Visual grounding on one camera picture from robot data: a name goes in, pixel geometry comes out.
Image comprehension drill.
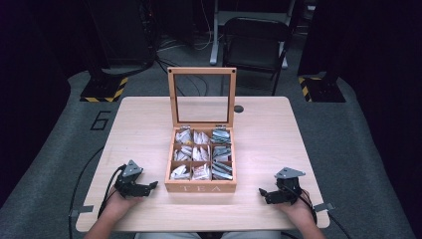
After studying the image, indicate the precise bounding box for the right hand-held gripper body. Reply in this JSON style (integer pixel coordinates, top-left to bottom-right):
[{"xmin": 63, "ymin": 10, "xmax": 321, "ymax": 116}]
[{"xmin": 274, "ymin": 166, "xmax": 307, "ymax": 204}]

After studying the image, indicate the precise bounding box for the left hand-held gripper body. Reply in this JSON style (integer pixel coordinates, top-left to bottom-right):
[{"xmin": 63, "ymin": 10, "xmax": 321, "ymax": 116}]
[{"xmin": 113, "ymin": 159, "xmax": 151, "ymax": 199}]

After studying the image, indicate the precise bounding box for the person's left hand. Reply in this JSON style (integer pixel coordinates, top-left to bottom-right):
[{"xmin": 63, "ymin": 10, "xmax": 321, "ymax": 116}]
[{"xmin": 105, "ymin": 186, "xmax": 144, "ymax": 219}]

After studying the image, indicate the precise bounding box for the wooden tea box with lid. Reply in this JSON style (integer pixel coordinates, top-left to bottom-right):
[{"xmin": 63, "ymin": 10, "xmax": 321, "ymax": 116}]
[{"xmin": 164, "ymin": 67, "xmax": 238, "ymax": 194}]

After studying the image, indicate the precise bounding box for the grey tape strip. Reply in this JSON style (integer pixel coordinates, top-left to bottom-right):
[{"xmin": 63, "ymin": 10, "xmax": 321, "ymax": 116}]
[
  {"xmin": 313, "ymin": 201, "xmax": 335, "ymax": 214},
  {"xmin": 69, "ymin": 204, "xmax": 96, "ymax": 219}
]

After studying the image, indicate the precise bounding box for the group of white tea bags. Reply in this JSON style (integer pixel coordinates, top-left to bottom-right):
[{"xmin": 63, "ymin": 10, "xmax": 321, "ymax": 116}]
[{"xmin": 169, "ymin": 127, "xmax": 213, "ymax": 181}]

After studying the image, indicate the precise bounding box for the group of grey tea bags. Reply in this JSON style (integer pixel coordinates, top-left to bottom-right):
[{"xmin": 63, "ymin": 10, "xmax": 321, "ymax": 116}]
[{"xmin": 210, "ymin": 128, "xmax": 234, "ymax": 181}]

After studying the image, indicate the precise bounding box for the black stand with striped base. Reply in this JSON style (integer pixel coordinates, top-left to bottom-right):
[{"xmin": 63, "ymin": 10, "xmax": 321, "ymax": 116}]
[
  {"xmin": 297, "ymin": 0, "xmax": 346, "ymax": 104},
  {"xmin": 79, "ymin": 0, "xmax": 129, "ymax": 104}
]

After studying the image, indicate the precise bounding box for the black equipment case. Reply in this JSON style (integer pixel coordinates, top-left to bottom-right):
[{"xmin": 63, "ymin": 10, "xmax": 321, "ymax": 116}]
[{"xmin": 94, "ymin": 0, "xmax": 156, "ymax": 68}]

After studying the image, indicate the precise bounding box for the black folding chair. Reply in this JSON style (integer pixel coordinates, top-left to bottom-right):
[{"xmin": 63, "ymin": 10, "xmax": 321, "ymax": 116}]
[{"xmin": 220, "ymin": 17, "xmax": 291, "ymax": 97}]

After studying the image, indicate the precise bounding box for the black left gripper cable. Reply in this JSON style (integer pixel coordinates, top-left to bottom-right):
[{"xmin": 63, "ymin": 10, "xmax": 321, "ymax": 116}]
[{"xmin": 97, "ymin": 163, "xmax": 127, "ymax": 220}]

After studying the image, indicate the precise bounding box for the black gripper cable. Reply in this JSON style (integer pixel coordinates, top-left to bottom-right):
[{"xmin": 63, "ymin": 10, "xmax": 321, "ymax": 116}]
[
  {"xmin": 289, "ymin": 184, "xmax": 353, "ymax": 239},
  {"xmin": 97, "ymin": 163, "xmax": 127, "ymax": 220}
]

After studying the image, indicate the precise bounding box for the black floor cable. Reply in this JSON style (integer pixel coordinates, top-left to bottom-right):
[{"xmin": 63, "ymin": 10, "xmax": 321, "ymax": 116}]
[{"xmin": 67, "ymin": 146, "xmax": 105, "ymax": 239}]

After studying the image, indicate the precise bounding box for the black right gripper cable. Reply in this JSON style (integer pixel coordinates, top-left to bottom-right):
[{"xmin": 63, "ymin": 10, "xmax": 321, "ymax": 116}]
[{"xmin": 289, "ymin": 184, "xmax": 353, "ymax": 239}]

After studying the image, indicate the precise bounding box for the bundle of floor cables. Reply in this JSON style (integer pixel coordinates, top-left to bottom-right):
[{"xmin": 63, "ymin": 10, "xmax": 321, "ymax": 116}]
[{"xmin": 154, "ymin": 19, "xmax": 215, "ymax": 98}]

